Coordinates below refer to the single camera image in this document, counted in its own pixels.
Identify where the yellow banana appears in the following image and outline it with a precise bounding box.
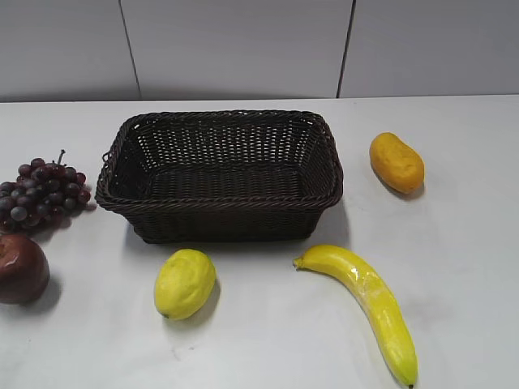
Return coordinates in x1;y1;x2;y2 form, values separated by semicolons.
293;245;418;388

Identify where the orange mango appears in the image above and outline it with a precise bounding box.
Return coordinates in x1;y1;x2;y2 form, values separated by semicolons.
369;132;425;195

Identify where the red apple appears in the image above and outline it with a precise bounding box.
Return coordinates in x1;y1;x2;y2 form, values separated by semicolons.
1;234;50;305

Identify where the yellow lemon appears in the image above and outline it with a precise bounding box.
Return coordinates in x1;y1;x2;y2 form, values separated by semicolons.
154;249;217;320

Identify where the dark brown woven basket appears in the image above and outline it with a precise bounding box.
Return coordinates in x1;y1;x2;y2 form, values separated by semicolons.
95;109;343;244

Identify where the purple grape bunch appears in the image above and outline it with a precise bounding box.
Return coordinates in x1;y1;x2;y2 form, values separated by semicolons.
1;149;92;234

